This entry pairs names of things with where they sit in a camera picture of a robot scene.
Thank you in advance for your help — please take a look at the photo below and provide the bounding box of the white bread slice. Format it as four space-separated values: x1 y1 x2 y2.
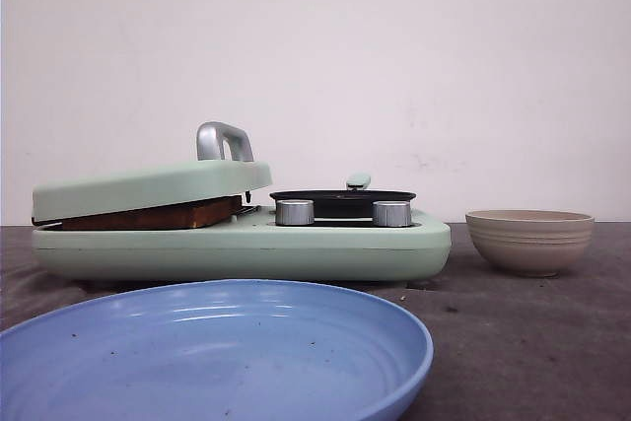
61 195 243 231

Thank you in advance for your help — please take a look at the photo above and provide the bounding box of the beige ribbed bowl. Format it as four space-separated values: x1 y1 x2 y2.
465 210 595 277

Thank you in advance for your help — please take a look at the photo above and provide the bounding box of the right silver control knob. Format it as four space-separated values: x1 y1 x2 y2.
372 200 412 228

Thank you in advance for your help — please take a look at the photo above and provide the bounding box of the left silver control knob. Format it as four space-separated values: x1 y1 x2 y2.
275 199 315 227

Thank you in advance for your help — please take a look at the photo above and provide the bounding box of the breakfast maker hinged lid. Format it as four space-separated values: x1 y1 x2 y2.
32 121 272 226

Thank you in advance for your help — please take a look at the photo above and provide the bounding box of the silver control knob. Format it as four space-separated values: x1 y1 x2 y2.
372 200 412 228
275 199 315 227

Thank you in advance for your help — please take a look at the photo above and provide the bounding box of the mint green breakfast maker base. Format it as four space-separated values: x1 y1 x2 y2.
33 207 452 281

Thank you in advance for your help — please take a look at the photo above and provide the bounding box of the black round frying pan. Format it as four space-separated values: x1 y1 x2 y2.
270 188 416 219

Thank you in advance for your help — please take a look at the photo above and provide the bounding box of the blue round plate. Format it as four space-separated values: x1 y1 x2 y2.
1 280 434 420

